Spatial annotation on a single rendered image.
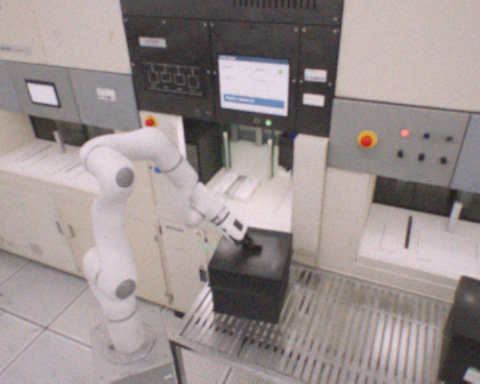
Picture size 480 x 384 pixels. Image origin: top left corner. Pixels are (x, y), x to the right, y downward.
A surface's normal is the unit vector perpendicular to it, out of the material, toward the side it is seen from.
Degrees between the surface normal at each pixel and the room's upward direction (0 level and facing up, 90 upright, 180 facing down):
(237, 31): 90
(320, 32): 90
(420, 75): 90
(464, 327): 0
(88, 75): 90
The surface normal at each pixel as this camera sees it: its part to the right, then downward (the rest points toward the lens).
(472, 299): -0.03, -0.84
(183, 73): -0.40, 0.50
